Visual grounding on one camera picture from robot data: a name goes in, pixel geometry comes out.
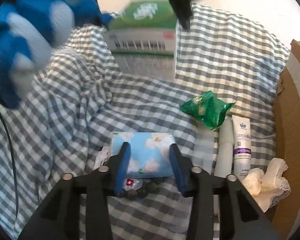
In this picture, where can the white green medicine box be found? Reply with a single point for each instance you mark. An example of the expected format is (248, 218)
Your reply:
(142, 39)

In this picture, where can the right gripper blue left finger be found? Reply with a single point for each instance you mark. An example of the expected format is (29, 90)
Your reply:
(57, 217)

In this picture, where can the white red flower packet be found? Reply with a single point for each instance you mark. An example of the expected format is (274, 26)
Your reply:
(117, 179)

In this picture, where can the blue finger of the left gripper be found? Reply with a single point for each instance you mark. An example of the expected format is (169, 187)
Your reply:
(183, 11)

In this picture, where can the grey checkered cloth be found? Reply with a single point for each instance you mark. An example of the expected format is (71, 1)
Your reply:
(82, 97)

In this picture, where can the white purple cream tube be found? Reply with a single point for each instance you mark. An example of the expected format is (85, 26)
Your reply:
(242, 146)

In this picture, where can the blue floral tissue pack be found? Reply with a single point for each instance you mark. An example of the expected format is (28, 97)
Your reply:
(149, 156)

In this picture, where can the green snack packet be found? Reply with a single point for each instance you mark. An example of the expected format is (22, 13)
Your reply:
(208, 109)

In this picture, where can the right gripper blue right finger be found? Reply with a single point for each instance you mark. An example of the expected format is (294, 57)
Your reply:
(240, 215)

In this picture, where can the cardboard box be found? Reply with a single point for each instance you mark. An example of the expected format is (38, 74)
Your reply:
(286, 107)

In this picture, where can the white lace cloth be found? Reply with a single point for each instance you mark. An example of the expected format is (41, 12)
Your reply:
(268, 188)

